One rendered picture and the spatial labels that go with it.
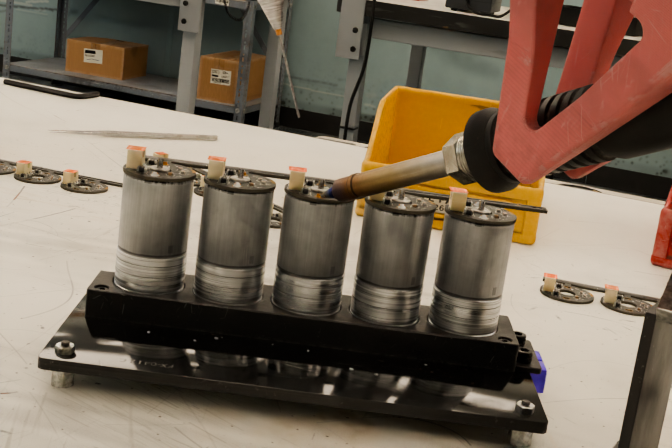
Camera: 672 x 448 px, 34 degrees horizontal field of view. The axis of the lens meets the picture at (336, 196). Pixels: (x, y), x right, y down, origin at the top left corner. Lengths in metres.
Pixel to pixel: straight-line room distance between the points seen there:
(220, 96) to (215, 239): 4.33
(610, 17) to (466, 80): 4.52
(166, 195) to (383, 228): 0.07
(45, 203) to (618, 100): 0.36
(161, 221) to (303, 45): 4.66
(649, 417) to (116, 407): 0.16
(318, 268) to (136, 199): 0.07
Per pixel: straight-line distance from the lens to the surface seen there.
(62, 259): 0.48
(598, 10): 0.31
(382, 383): 0.36
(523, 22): 0.28
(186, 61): 2.96
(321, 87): 5.01
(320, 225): 0.37
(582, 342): 0.46
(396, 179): 0.34
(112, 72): 5.04
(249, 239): 0.37
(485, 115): 0.31
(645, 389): 0.30
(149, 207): 0.37
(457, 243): 0.37
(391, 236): 0.37
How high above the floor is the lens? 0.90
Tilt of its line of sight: 13 degrees down
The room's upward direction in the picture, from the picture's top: 8 degrees clockwise
